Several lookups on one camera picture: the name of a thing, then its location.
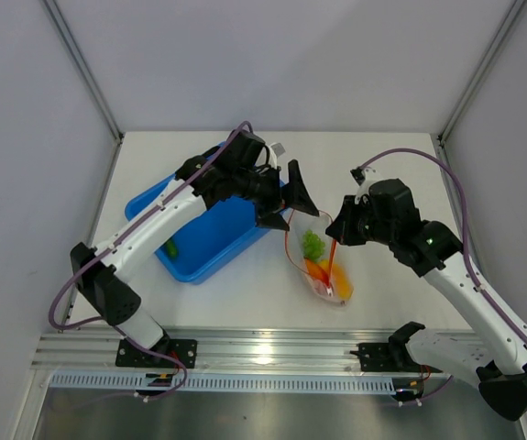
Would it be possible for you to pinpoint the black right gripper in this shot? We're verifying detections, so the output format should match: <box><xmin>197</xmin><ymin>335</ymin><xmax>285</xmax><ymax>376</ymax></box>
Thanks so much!
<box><xmin>325</xmin><ymin>195</ymin><xmax>396</xmax><ymax>247</ymax></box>

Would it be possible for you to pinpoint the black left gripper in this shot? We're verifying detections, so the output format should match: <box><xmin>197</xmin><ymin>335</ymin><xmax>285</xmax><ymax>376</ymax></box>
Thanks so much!
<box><xmin>234</xmin><ymin>160</ymin><xmax>318</xmax><ymax>232</ymax></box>

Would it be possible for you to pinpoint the green grape bunch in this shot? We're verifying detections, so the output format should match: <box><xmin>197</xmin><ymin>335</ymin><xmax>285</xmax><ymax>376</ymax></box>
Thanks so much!
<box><xmin>302</xmin><ymin>230</ymin><xmax>325</xmax><ymax>261</ymax></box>

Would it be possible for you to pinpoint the clear zip top bag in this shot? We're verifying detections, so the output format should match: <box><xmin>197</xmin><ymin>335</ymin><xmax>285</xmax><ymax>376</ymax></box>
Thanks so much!
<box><xmin>284</xmin><ymin>210</ymin><xmax>354</xmax><ymax>307</ymax></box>

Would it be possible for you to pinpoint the yellow orange mango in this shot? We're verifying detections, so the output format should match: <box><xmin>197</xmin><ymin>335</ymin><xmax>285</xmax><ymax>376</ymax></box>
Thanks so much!
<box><xmin>319</xmin><ymin>259</ymin><xmax>354</xmax><ymax>302</ymax></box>

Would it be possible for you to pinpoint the red chili pepper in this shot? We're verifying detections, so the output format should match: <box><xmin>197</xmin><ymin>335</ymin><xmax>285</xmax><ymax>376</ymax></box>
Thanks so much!
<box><xmin>309</xmin><ymin>279</ymin><xmax>337</xmax><ymax>302</ymax></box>

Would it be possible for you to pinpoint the green chili pepper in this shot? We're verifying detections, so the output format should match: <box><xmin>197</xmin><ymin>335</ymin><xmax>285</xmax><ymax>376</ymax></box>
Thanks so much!
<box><xmin>164</xmin><ymin>239</ymin><xmax>179</xmax><ymax>259</ymax></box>

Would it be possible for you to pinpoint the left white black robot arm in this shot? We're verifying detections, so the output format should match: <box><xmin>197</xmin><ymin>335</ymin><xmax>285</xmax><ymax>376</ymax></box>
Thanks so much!
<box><xmin>71</xmin><ymin>124</ymin><xmax>319</xmax><ymax>367</ymax></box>

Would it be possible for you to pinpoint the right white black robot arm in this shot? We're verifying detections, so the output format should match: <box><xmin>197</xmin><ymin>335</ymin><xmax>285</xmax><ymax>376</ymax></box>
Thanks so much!
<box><xmin>326</xmin><ymin>179</ymin><xmax>527</xmax><ymax>421</ymax></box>

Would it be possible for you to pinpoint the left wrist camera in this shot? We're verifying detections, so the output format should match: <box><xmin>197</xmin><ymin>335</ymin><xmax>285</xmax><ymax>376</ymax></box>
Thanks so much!
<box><xmin>269</xmin><ymin>142</ymin><xmax>285</xmax><ymax>161</ymax></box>

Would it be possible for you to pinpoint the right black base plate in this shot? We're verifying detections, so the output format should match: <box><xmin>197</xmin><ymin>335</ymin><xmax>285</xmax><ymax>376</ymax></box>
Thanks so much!
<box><xmin>349</xmin><ymin>342</ymin><xmax>421</xmax><ymax>373</ymax></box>

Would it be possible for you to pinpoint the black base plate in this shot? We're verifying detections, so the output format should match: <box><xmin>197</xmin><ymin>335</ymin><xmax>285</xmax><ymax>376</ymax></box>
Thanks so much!
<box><xmin>349</xmin><ymin>342</ymin><xmax>421</xmax><ymax>373</ymax></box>
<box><xmin>115</xmin><ymin>339</ymin><xmax>198</xmax><ymax>369</ymax></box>

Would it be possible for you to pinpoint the aluminium mounting rail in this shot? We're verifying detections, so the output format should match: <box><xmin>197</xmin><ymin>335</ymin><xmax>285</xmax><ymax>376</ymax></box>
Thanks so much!
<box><xmin>30</xmin><ymin>324</ymin><xmax>393</xmax><ymax>376</ymax></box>

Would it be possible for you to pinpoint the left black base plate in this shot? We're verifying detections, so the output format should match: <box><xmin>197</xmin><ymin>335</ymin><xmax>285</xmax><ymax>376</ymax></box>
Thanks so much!
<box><xmin>115</xmin><ymin>339</ymin><xmax>198</xmax><ymax>369</ymax></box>

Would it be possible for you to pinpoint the right aluminium frame post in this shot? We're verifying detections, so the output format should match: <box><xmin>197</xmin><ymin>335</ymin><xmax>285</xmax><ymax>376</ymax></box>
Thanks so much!
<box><xmin>436</xmin><ymin>0</ymin><xmax>527</xmax><ymax>143</ymax></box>

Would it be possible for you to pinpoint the aluminium frame post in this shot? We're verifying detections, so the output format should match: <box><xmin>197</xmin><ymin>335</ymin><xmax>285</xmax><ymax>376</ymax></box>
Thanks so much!
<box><xmin>40</xmin><ymin>0</ymin><xmax>124</xmax><ymax>143</ymax></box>
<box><xmin>436</xmin><ymin>0</ymin><xmax>527</xmax><ymax>143</ymax></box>

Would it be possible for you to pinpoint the white slotted cable duct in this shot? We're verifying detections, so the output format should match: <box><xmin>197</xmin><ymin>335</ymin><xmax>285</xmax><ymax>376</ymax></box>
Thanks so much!
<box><xmin>49</xmin><ymin>370</ymin><xmax>396</xmax><ymax>395</ymax></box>

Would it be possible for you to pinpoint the left aluminium frame post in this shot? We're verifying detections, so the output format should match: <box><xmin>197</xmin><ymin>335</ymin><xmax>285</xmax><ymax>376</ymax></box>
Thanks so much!
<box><xmin>40</xmin><ymin>0</ymin><xmax>124</xmax><ymax>143</ymax></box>

